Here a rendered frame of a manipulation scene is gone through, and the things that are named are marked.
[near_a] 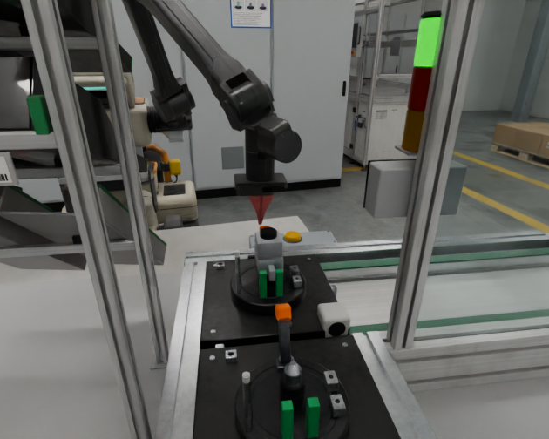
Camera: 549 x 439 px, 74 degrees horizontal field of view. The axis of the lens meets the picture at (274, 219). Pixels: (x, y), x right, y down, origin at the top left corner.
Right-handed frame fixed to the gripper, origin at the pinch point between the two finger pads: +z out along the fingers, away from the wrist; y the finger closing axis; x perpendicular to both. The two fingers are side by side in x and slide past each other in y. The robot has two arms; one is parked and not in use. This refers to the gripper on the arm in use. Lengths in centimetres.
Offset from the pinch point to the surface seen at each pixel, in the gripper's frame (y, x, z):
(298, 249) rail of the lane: 9.3, 3.3, 9.4
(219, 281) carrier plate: -8.8, -9.0, 9.0
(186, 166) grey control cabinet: -47, 283, 64
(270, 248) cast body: 0.4, -15.8, -1.4
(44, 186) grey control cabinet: -173, 268, 76
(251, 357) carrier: -3.8, -29.0, 9.3
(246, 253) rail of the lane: -2.9, 3.3, 9.8
